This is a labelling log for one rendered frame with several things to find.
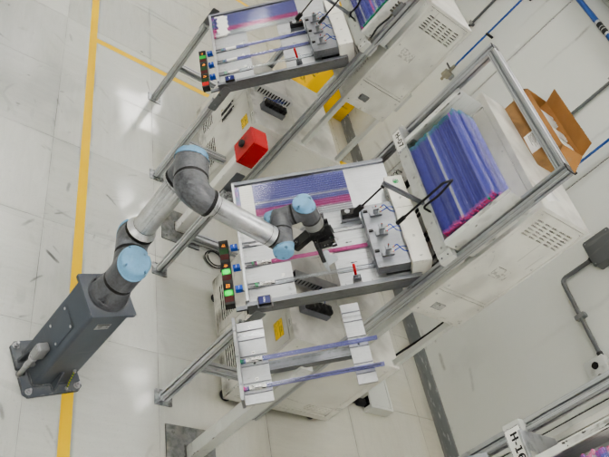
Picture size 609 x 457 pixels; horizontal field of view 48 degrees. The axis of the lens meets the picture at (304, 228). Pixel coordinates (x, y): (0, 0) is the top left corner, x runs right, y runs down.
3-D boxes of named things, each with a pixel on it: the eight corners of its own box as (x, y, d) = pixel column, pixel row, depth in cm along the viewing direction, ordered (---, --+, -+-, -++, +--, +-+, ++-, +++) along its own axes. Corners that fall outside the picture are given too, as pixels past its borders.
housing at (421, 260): (410, 283, 279) (412, 262, 268) (382, 199, 311) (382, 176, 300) (430, 280, 279) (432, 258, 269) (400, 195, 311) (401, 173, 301)
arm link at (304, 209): (288, 196, 246) (310, 189, 245) (297, 214, 255) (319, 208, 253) (290, 211, 241) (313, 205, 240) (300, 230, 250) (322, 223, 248)
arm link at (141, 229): (107, 260, 246) (184, 162, 218) (111, 231, 257) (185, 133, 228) (137, 272, 252) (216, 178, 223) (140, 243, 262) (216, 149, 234)
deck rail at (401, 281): (248, 315, 273) (246, 306, 269) (248, 311, 275) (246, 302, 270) (422, 284, 277) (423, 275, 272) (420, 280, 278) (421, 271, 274)
